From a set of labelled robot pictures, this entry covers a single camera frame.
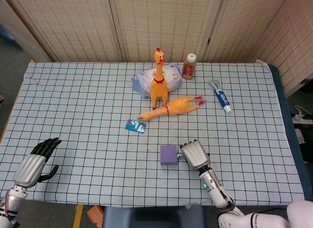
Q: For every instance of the blue snack packet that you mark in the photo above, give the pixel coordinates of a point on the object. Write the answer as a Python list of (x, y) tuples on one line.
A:
[(135, 126)]

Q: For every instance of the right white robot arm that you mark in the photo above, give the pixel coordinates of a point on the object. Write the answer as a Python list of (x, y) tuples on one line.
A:
[(220, 191)]

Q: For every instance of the blue white toothpaste tube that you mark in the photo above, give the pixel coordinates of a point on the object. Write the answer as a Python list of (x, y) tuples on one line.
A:
[(221, 97)]

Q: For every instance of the brown drink bottle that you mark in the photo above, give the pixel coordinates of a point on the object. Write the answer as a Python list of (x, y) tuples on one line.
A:
[(189, 69)]

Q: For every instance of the checked white tablecloth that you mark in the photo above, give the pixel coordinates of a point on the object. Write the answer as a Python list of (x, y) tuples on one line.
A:
[(97, 115)]

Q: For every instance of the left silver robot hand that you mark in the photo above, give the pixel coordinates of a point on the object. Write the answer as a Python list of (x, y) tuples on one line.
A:
[(36, 162)]

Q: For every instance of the white power strip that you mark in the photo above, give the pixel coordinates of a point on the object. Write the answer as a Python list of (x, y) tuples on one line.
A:
[(302, 116)]

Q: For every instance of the purple foam cube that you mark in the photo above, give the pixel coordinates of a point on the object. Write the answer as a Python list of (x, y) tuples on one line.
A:
[(168, 155)]

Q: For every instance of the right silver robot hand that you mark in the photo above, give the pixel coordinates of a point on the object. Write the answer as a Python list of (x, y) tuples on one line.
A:
[(195, 155)]

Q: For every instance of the dark blue chair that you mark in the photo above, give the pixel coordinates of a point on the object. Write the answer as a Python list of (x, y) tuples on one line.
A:
[(151, 217)]

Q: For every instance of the orange box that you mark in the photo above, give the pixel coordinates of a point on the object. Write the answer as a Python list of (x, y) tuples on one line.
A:
[(95, 213)]

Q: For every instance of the woven folding screen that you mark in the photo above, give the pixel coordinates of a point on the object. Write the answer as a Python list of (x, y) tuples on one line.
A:
[(146, 25)]

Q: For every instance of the lying yellow rubber chicken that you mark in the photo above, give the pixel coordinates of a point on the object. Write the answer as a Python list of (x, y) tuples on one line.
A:
[(171, 109)]

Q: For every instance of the standing yellow rubber chicken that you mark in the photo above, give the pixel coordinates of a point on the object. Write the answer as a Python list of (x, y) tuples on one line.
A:
[(159, 83)]

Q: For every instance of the white tissue pack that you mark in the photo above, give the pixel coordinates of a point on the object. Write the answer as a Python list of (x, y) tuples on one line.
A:
[(171, 78)]

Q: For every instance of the green marker pen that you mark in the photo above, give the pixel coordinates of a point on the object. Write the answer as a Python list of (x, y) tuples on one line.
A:
[(180, 156)]

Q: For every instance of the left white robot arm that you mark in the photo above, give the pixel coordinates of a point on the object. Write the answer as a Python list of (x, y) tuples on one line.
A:
[(11, 203)]

